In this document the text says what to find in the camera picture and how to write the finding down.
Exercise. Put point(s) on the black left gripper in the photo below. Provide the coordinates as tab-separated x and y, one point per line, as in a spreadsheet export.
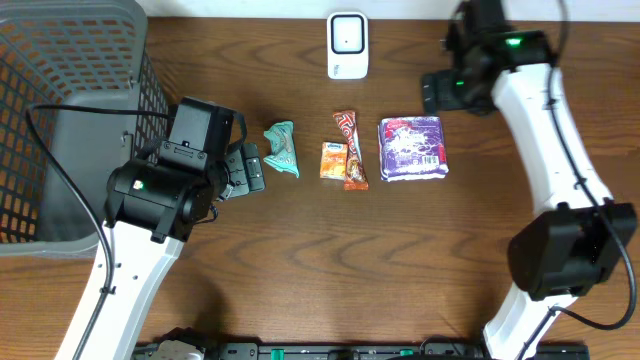
245	168

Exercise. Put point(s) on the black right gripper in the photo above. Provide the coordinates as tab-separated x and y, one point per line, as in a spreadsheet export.
447	98

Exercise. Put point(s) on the green wet wipes packet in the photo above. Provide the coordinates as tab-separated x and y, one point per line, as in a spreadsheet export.
283	155

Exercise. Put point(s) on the purple pink tissue pack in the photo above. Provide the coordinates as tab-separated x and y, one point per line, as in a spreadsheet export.
412	148

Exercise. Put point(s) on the orange snack packet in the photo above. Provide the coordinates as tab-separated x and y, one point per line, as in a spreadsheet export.
333	161

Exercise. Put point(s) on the brown red chocolate bar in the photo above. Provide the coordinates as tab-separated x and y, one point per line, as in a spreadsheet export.
355	176

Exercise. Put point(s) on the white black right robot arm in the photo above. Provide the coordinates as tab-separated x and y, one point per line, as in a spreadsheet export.
579	233

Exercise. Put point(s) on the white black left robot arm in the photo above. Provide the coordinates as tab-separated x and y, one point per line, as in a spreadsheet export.
150	211

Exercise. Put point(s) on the grey plastic lattice basket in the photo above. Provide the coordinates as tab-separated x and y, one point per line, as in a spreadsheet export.
79	98

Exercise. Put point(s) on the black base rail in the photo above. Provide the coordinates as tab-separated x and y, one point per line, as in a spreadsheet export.
176	350

